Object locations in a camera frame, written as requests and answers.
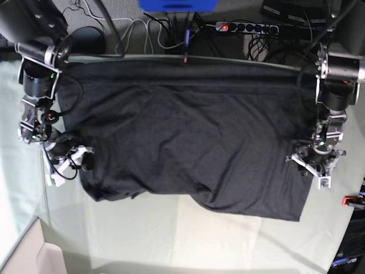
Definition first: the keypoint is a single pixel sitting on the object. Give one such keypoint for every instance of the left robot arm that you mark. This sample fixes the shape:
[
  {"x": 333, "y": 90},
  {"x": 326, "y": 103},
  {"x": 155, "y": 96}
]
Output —
[{"x": 339, "y": 71}]

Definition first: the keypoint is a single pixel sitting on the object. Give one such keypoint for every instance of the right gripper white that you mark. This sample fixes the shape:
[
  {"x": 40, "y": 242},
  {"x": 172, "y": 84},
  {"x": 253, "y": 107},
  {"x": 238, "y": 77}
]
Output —
[{"x": 63, "y": 166}]

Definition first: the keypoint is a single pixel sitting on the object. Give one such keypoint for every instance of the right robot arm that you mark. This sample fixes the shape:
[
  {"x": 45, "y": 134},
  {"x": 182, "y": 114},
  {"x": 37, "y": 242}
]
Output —
[{"x": 38, "y": 31}]

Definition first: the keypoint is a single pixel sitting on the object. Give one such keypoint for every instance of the black t-shirt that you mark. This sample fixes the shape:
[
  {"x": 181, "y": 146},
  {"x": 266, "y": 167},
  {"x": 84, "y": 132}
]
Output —
[{"x": 218, "y": 133}]

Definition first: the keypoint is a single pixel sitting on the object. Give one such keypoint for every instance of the blue plastic box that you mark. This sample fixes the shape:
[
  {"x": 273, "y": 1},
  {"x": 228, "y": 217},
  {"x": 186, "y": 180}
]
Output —
[{"x": 177, "y": 5}]

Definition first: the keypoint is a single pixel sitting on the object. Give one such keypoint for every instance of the beige side table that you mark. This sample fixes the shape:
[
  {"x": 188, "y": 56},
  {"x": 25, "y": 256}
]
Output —
[{"x": 32, "y": 254}]

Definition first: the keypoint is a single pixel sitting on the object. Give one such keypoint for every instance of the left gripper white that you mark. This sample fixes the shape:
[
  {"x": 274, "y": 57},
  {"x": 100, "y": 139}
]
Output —
[{"x": 319, "y": 165}]

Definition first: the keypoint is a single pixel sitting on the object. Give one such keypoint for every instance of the red black clamp right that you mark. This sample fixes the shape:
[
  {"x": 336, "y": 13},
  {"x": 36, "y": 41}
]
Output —
[{"x": 354, "y": 202}]

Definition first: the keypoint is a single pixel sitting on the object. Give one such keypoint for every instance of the black power strip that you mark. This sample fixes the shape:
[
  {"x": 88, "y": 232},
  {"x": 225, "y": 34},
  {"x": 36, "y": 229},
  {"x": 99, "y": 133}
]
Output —
[{"x": 247, "y": 28}]

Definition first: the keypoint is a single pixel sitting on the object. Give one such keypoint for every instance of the black round base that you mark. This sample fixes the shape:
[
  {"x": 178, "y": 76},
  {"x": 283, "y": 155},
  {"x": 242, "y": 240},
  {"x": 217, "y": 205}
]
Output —
[{"x": 88, "y": 40}]

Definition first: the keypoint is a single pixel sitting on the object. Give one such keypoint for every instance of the light green table cloth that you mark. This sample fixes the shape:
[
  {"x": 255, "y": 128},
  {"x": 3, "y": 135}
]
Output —
[{"x": 168, "y": 234}]

